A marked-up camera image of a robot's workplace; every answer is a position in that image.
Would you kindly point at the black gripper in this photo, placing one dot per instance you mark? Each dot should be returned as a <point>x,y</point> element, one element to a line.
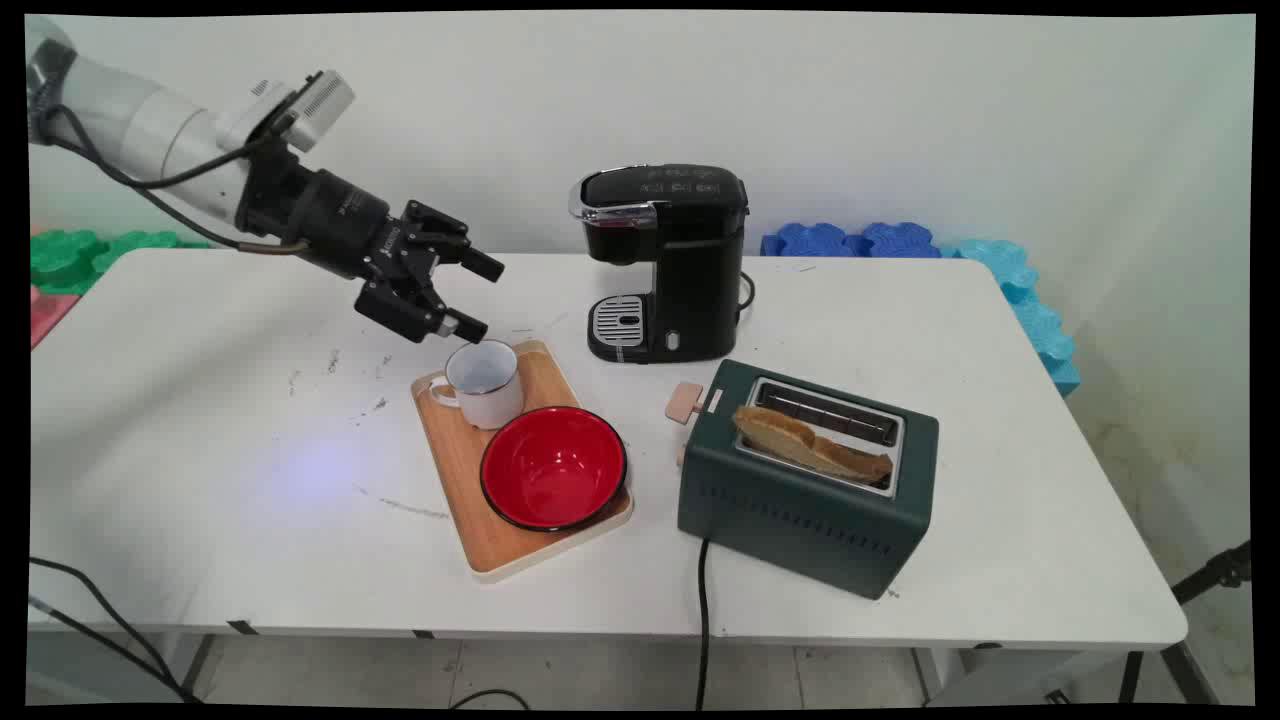
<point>335,225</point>

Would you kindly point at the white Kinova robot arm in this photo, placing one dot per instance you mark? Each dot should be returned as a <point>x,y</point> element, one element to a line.
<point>150,125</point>

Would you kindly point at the white enamel mug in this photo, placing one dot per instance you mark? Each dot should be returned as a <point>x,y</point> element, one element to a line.
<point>482,385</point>

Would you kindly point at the red bowl black rim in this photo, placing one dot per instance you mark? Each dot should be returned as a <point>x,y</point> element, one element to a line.
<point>553,468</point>

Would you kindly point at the black coffee machine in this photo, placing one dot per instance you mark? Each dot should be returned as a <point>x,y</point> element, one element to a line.
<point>665,265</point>

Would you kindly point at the wooden serving tray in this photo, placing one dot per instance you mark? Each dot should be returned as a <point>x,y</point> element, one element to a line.
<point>478,520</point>

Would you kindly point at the green foam mat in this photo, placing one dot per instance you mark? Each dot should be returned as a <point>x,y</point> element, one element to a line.
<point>75,255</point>

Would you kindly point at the pink foam mat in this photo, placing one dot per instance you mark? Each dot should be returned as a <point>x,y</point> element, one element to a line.
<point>45,315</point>

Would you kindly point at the toast slice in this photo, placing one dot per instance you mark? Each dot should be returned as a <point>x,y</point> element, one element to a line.
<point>810,445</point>

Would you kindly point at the dark blue foam mat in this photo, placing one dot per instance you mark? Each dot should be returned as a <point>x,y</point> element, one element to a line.
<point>850,240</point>

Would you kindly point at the dark green toaster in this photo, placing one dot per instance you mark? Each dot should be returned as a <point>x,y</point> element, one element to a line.
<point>800,500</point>

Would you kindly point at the light blue foam mat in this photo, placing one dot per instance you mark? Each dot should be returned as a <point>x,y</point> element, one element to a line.
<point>1030,310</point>

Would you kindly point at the black tripod leg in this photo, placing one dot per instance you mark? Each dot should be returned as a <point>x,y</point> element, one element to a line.
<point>1205,580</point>

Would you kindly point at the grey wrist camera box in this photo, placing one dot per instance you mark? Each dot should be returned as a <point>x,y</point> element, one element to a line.
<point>312,103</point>

